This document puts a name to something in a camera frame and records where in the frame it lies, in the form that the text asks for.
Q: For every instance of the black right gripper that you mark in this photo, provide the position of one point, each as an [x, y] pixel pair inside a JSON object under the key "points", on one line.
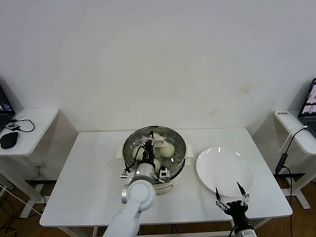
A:
{"points": [[238, 212]]}

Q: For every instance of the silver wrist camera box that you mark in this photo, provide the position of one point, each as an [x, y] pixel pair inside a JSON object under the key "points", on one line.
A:
{"points": [[164, 175], [245, 233]]}

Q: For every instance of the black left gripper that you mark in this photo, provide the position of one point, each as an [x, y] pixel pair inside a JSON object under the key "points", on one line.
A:
{"points": [[148, 153]]}

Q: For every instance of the laptop screen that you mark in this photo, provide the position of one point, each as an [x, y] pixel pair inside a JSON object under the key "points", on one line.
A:
{"points": [[5, 106]]}

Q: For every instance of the black laptop with pink screen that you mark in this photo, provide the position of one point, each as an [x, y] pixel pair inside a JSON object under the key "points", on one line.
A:
{"points": [[309, 103]]}

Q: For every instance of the stainless steel steamer basket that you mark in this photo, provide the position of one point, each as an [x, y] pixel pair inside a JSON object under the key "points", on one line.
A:
{"points": [[189, 151]]}

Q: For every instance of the small black white usb hub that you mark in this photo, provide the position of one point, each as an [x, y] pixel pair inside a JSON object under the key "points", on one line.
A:
{"points": [[11, 126]]}

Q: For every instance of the white wall socket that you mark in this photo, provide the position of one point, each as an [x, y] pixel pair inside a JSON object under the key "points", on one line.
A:
{"points": [[39, 165]]}

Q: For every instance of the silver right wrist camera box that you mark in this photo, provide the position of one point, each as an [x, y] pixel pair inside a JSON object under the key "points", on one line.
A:
{"points": [[245, 233]]}

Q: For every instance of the white rounded side table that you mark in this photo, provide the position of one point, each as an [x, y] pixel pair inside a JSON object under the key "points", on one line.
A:
{"points": [[37, 128]]}

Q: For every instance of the black computer mouse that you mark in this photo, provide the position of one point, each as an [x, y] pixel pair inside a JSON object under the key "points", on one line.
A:
{"points": [[9, 140]]}

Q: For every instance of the white round plate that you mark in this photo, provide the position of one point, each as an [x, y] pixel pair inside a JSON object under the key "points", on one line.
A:
{"points": [[222, 172]]}

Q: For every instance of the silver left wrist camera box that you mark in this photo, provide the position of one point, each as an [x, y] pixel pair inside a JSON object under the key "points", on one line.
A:
{"points": [[164, 175]]}

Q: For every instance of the white steamed baozi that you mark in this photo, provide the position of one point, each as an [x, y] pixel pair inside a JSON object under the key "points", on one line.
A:
{"points": [[157, 165], [158, 135], [169, 150], [136, 153]]}

